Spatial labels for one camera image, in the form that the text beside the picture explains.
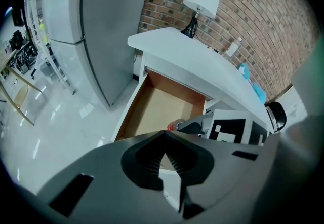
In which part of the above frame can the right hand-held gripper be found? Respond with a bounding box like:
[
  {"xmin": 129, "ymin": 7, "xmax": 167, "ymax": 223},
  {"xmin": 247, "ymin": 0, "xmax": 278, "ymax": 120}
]
[{"xmin": 177, "ymin": 110, "xmax": 269, "ymax": 146}]

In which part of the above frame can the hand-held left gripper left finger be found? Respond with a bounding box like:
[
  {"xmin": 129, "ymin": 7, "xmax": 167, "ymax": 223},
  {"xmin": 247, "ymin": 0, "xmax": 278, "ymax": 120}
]
[{"xmin": 36, "ymin": 130, "xmax": 183, "ymax": 224}]

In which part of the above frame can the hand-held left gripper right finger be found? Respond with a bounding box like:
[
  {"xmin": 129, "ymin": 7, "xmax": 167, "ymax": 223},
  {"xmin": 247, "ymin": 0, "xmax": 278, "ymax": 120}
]
[{"xmin": 164, "ymin": 130, "xmax": 281, "ymax": 224}]

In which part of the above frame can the red tape roll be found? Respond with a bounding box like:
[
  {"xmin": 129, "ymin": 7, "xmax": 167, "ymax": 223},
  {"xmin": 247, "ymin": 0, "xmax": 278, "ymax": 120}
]
[{"xmin": 167, "ymin": 118, "xmax": 189, "ymax": 132}]

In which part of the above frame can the wooden drawer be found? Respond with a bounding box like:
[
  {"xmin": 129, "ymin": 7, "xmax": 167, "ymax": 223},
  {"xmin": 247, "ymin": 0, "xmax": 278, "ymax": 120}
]
[{"xmin": 110, "ymin": 67, "xmax": 213, "ymax": 173}]

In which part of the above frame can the white desk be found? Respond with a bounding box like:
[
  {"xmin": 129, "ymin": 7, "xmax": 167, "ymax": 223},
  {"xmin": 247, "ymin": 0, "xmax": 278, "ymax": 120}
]
[{"xmin": 127, "ymin": 27, "xmax": 273, "ymax": 137}]

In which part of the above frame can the teal duster in plastic bag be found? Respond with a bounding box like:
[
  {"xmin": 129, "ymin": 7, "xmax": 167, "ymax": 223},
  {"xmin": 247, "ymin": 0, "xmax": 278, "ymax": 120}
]
[{"xmin": 249, "ymin": 80, "xmax": 268, "ymax": 104}]

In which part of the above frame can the clear plastic bottle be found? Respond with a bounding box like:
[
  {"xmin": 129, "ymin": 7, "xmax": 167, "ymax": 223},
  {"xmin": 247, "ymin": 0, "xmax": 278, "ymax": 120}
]
[{"xmin": 222, "ymin": 37, "xmax": 243, "ymax": 60}]

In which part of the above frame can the grey refrigerator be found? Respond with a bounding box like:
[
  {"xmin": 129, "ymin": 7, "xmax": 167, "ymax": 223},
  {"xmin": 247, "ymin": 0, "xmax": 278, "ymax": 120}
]
[{"xmin": 40, "ymin": 0, "xmax": 159, "ymax": 109}]

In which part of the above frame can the white metal shelf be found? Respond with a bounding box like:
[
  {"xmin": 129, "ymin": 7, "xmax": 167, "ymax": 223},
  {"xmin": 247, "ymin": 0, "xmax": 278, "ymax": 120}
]
[{"xmin": 24, "ymin": 0, "xmax": 76, "ymax": 96}]

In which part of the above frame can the round yellow table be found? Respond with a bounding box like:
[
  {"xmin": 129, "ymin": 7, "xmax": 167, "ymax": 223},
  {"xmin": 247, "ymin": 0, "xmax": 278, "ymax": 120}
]
[{"xmin": 0, "ymin": 49, "xmax": 43, "ymax": 127}]

